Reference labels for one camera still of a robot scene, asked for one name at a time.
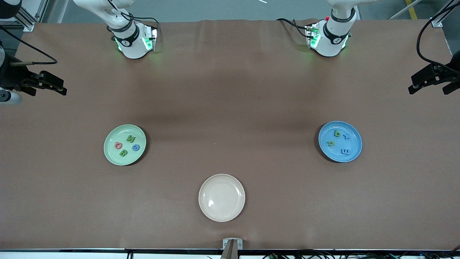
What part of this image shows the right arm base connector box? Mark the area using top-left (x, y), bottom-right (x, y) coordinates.
top-left (141, 24), bottom-right (159, 51)

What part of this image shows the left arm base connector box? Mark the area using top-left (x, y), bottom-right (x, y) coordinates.
top-left (305, 22), bottom-right (321, 49)

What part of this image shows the blue plate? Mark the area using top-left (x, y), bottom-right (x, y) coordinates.
top-left (318, 121), bottom-right (363, 163)

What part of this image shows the light green plate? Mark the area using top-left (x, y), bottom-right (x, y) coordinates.
top-left (103, 124), bottom-right (147, 166)

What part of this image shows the brown table mat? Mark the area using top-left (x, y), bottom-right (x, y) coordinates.
top-left (0, 19), bottom-right (460, 251)

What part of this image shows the beige plate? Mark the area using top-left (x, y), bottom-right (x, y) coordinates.
top-left (198, 174), bottom-right (246, 222)

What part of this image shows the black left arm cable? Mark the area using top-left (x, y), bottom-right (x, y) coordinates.
top-left (417, 2), bottom-right (460, 74)

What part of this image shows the aluminium frame profile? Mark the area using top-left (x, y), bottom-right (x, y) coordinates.
top-left (431, 0), bottom-right (460, 27)
top-left (0, 0), bottom-right (49, 32)

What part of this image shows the black right base cable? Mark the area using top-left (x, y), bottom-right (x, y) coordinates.
top-left (119, 10), bottom-right (160, 26)

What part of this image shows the black base cable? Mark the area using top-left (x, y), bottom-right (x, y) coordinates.
top-left (119, 10), bottom-right (160, 26)
top-left (276, 18), bottom-right (310, 38)

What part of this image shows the black left base cable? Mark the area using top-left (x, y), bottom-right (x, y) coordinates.
top-left (276, 18), bottom-right (310, 38)

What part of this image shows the black table edge rail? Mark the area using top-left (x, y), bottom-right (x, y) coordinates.
top-left (0, 247), bottom-right (460, 253)

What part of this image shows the tangled black cable bundle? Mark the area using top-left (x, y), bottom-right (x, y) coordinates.
top-left (262, 250), bottom-right (460, 259)

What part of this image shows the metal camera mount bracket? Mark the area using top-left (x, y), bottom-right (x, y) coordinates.
top-left (220, 238), bottom-right (243, 259)

